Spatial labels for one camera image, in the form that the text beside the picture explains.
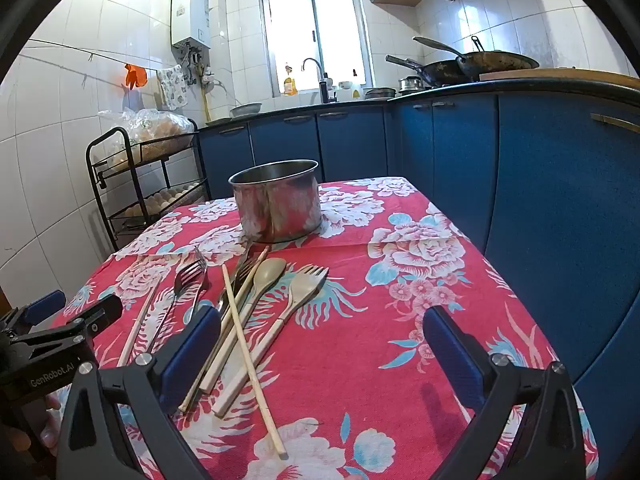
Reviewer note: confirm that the metal spoon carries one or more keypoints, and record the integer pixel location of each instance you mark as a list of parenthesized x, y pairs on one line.
[(237, 270)]

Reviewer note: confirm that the small dark wok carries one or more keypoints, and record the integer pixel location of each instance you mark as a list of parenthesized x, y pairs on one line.
[(442, 72)]

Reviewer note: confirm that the tray of eggs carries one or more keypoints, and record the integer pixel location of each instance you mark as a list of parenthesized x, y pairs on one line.
[(160, 200)]

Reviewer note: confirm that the metal bowl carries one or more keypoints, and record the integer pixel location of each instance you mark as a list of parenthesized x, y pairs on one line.
[(246, 109)]

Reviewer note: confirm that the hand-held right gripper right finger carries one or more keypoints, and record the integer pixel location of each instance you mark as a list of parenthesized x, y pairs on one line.
[(450, 352)]

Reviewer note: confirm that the beige spoon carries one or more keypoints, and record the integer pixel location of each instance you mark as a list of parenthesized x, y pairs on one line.
[(270, 275)]

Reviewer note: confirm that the black metal rack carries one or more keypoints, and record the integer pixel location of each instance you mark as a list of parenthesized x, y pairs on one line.
[(90, 170)]

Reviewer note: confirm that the wooden cutting board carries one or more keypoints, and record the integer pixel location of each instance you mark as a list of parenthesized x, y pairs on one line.
[(575, 77)]

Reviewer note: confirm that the small pale bottle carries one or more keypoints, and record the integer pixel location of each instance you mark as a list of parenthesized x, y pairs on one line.
[(356, 92)]

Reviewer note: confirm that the shallow metal pan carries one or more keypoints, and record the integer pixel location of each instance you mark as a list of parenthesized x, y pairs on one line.
[(378, 93)]

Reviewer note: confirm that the white cup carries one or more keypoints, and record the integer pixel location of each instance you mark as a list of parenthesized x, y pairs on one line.
[(344, 85)]

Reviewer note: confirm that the orange rubber glove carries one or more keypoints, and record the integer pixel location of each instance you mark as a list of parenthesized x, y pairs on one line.
[(135, 76)]

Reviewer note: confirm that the person's left hand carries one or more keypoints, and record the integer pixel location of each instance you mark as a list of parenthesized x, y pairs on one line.
[(52, 425)]

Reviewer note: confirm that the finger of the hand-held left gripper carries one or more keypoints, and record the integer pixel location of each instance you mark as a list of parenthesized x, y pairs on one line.
[(45, 304), (100, 315)]

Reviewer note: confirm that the white water heater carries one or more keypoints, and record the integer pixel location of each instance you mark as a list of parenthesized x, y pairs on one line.
[(190, 10)]

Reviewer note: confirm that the stainless steel pot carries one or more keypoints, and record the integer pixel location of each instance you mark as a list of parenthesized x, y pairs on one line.
[(280, 205)]

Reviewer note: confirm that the beige fork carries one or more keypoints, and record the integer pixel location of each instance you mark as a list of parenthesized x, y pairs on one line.
[(305, 285)]

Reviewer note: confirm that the patterned hanging towel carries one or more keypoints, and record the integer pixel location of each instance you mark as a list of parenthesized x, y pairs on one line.
[(172, 87)]

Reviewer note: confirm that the yellow liquid bottle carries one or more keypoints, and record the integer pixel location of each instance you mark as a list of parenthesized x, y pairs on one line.
[(289, 85)]

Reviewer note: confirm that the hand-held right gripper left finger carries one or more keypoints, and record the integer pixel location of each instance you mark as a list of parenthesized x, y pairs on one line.
[(190, 355)]

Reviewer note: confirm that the large dark wok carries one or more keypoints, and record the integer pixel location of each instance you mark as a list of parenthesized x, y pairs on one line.
[(495, 62)]

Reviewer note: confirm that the clear plastic food bag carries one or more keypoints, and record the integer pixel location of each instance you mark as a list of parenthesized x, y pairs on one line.
[(155, 130)]

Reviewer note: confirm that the red floral tablecloth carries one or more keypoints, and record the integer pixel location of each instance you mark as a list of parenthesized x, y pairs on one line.
[(350, 360)]

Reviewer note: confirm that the kitchen faucet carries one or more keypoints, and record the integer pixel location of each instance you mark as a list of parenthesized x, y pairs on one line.
[(327, 91)]

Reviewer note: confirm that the window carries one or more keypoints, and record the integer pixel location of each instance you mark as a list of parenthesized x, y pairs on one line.
[(315, 25)]

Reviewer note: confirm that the small lidded steel pot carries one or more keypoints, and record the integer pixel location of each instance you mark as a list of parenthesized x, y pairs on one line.
[(410, 85)]

